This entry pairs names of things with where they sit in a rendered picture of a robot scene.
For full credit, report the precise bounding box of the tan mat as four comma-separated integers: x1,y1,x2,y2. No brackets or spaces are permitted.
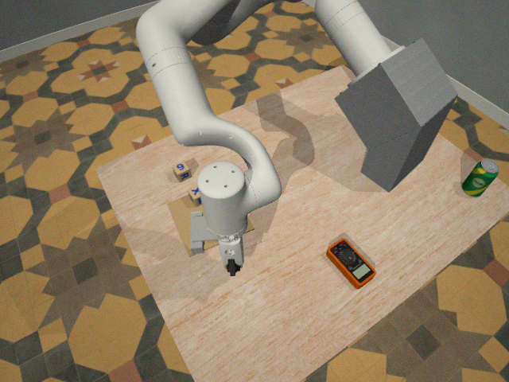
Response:
168,196,255,257

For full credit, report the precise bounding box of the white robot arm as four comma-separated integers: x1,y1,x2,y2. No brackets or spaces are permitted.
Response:
136,0,405,254

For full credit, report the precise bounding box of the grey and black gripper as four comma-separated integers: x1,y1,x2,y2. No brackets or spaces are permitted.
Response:
218,236,244,276

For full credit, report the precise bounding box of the orange digital multimeter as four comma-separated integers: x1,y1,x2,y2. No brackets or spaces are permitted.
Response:
326,239,376,289

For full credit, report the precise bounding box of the green drink can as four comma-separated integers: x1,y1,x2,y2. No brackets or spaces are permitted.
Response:
462,159,499,197

